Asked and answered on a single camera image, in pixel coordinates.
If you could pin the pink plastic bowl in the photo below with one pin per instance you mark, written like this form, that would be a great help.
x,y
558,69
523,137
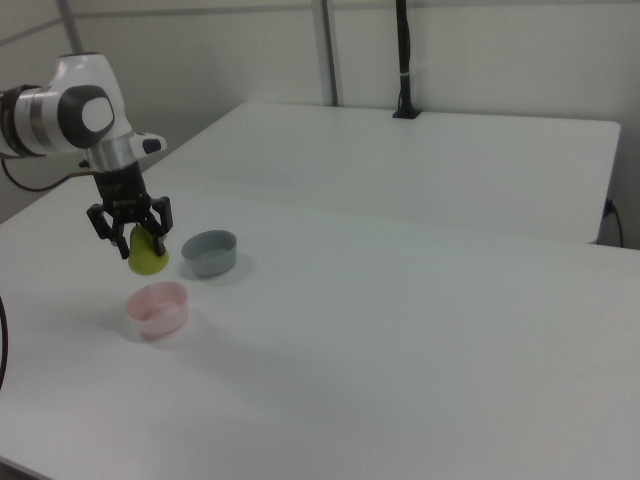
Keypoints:
x,y
162,320

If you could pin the green pear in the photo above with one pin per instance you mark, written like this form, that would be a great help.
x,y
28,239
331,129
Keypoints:
x,y
145,260

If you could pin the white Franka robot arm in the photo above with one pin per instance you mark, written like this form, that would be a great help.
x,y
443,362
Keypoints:
x,y
75,117

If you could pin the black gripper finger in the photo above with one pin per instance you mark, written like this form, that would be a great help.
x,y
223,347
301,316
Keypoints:
x,y
161,220
119,242

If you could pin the grey wall frame post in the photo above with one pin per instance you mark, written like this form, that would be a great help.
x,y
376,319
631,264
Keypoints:
x,y
70,25
330,55

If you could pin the black clamped camera pole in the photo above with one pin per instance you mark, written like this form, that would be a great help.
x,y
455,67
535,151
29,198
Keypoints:
x,y
404,55

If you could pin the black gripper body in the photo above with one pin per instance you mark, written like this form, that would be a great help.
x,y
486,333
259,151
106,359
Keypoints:
x,y
122,192

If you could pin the grey plastic bowl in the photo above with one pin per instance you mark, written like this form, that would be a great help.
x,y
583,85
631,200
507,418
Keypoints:
x,y
212,257

